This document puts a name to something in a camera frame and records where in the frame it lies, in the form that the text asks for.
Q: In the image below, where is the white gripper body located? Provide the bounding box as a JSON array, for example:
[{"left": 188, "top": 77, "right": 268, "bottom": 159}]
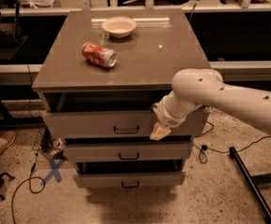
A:
[{"left": 156, "top": 104, "right": 185, "bottom": 128}]

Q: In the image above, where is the grey top drawer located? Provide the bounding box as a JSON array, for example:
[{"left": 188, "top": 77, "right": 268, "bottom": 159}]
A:
[{"left": 41, "top": 106, "right": 211, "bottom": 140}]

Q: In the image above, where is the grey drawer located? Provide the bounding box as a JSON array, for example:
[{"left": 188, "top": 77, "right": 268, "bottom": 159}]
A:
[
  {"left": 64, "top": 142, "right": 193, "bottom": 163},
  {"left": 74, "top": 172, "right": 185, "bottom": 189},
  {"left": 41, "top": 106, "right": 211, "bottom": 140}
]

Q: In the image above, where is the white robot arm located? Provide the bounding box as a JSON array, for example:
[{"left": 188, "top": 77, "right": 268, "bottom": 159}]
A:
[{"left": 150, "top": 69, "right": 271, "bottom": 141}]

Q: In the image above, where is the grey middle drawer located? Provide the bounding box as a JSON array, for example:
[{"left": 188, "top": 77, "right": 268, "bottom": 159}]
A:
[{"left": 64, "top": 142, "right": 193, "bottom": 163}]

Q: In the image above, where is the grey drawer cabinet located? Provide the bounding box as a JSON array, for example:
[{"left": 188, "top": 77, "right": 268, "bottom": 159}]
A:
[{"left": 33, "top": 9, "right": 209, "bottom": 175}]

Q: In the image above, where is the grey bottom drawer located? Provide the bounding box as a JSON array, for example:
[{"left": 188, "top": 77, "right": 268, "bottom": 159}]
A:
[{"left": 74, "top": 172, "right": 185, "bottom": 189}]

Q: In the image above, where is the red soda can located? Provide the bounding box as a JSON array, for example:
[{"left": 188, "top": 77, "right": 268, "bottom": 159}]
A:
[{"left": 81, "top": 42, "right": 117, "bottom": 68}]

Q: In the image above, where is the white paper bowl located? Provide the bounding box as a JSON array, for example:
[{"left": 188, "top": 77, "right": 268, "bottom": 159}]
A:
[{"left": 102, "top": 17, "right": 136, "bottom": 38}]

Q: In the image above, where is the black metal table leg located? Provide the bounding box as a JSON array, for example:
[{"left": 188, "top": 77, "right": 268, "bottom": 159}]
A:
[{"left": 229, "top": 147, "right": 271, "bottom": 224}]

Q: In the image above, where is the brown shoe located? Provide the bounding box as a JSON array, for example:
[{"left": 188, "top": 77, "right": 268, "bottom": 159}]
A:
[{"left": 0, "top": 131, "right": 17, "bottom": 168}]

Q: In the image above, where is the dark handbag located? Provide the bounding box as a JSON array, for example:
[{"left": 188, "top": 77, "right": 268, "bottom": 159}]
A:
[{"left": 0, "top": 0, "right": 28, "bottom": 61}]

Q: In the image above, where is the black floor cable right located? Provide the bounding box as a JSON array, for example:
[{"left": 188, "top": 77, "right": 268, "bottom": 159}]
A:
[{"left": 193, "top": 119, "right": 271, "bottom": 165}]

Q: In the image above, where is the black floor cable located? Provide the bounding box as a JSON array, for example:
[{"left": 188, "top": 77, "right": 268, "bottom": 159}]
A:
[
  {"left": 193, "top": 119, "right": 271, "bottom": 165},
  {"left": 10, "top": 152, "right": 47, "bottom": 224}
]

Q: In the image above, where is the black wire basket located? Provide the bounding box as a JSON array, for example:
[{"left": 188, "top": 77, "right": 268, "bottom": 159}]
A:
[{"left": 33, "top": 124, "right": 64, "bottom": 160}]

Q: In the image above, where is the black floor cable left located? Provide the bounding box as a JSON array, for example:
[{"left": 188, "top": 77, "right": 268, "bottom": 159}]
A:
[{"left": 10, "top": 152, "right": 47, "bottom": 224}]

